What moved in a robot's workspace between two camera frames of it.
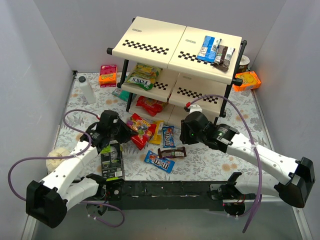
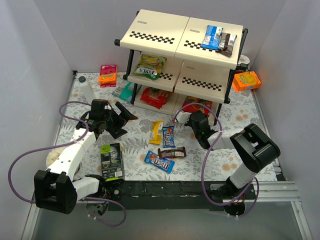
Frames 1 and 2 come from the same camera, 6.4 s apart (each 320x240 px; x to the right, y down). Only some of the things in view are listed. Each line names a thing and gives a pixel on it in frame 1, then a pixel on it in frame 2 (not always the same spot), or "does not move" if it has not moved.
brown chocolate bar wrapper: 172,153 does not move
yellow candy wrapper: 156,137 does not move
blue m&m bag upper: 168,136 does not move
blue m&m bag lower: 165,165 does not move
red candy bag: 153,107 -> 156,98
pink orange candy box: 107,77 does not move
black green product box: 111,161 does not move
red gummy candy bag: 145,128 -> 195,107
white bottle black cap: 87,90 does not move
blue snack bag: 209,48 -> 211,39
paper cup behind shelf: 244,62 does not move
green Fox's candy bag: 144,75 -> 150,66
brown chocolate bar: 222,60 -> 226,44
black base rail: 150,195 does not move
